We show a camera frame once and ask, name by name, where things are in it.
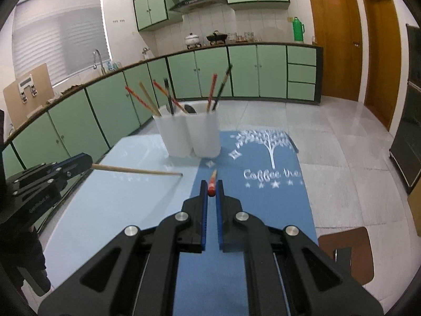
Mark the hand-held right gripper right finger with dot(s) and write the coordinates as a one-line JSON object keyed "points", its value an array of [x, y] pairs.
{"points": [[219, 227]]}

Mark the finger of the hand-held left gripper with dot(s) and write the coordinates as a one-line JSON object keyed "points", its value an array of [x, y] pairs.
{"points": [[79, 172], [82, 158]]}

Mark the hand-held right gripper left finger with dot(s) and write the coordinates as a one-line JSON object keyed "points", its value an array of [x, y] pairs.
{"points": [[204, 223]]}

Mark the white plastic utensil holder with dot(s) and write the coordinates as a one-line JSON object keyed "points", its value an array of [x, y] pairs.
{"points": [[197, 135]]}

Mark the black chopstick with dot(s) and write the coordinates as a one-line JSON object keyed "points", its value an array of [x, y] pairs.
{"points": [[225, 80], [167, 87]]}

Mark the blue printed placemat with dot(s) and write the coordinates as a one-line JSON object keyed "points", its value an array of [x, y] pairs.
{"points": [[263, 204]]}

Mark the light blue placemat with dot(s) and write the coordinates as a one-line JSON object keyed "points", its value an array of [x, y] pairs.
{"points": [[115, 220]]}

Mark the wooden board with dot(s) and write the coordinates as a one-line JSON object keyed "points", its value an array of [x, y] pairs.
{"points": [[29, 89]]}

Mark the bottles beside sink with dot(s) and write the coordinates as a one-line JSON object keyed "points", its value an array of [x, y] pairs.
{"points": [[113, 66]]}

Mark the metal faucet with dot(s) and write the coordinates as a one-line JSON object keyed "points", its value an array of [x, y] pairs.
{"points": [[98, 59]]}

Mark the dark spoon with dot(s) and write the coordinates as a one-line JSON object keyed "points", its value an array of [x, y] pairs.
{"points": [[189, 108]]}

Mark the white window blind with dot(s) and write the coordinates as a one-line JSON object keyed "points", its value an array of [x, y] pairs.
{"points": [[59, 39]]}

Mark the brown chair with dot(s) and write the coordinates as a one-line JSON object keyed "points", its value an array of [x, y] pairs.
{"points": [[345, 253]]}

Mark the green base cabinets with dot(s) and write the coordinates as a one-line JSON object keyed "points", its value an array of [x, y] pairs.
{"points": [[210, 69]]}

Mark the white pot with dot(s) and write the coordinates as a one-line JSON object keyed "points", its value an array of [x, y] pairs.
{"points": [[192, 39]]}

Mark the green drawer unit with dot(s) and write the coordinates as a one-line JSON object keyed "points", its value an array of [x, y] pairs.
{"points": [[301, 72]]}

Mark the black wok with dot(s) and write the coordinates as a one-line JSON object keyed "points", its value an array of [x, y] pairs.
{"points": [[216, 38]]}

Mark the row of glass jars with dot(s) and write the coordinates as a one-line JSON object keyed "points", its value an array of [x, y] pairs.
{"points": [[241, 36]]}

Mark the range hood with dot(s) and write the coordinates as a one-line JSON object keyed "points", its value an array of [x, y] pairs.
{"points": [[197, 1]]}

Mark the green thermos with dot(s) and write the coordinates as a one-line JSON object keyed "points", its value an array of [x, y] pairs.
{"points": [[298, 29]]}

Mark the black glass cabinet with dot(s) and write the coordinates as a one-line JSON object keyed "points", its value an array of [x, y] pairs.
{"points": [[408, 121]]}

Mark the wooden door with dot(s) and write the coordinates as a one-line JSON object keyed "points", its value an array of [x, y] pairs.
{"points": [[383, 56], [332, 36]]}

